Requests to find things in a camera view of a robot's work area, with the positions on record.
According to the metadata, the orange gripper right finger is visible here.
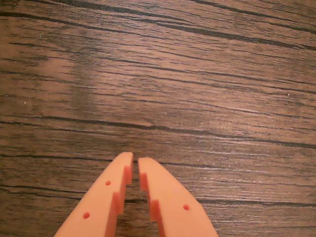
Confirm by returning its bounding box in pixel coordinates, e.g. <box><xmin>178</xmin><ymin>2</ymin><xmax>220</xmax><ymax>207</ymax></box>
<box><xmin>137</xmin><ymin>157</ymin><xmax>219</xmax><ymax>237</ymax></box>

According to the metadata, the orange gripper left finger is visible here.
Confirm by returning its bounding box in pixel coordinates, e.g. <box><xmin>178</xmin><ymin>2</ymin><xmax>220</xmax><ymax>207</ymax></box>
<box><xmin>53</xmin><ymin>152</ymin><xmax>134</xmax><ymax>237</ymax></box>

